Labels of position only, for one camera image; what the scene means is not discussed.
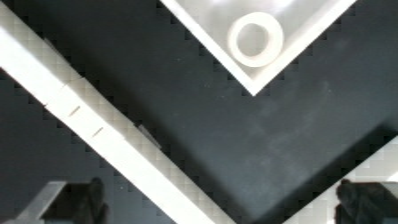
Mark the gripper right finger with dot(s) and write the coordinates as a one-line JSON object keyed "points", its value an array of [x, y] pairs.
{"points": [[368, 203]]}

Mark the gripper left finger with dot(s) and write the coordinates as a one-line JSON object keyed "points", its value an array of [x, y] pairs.
{"points": [[66, 204]]}

